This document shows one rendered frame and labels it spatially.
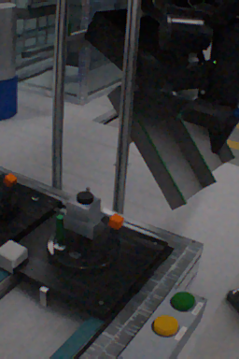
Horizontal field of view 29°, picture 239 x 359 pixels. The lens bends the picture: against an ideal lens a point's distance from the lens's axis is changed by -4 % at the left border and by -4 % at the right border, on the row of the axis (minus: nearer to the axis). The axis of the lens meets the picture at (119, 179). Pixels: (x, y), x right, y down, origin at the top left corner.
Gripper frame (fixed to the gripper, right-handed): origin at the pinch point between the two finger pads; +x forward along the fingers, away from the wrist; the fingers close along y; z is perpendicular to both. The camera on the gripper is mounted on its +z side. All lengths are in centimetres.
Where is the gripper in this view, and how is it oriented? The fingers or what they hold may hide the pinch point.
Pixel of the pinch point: (218, 132)
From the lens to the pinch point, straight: 70.8
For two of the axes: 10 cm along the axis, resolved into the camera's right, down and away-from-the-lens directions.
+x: -0.7, 8.6, 5.0
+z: -8.6, -3.0, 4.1
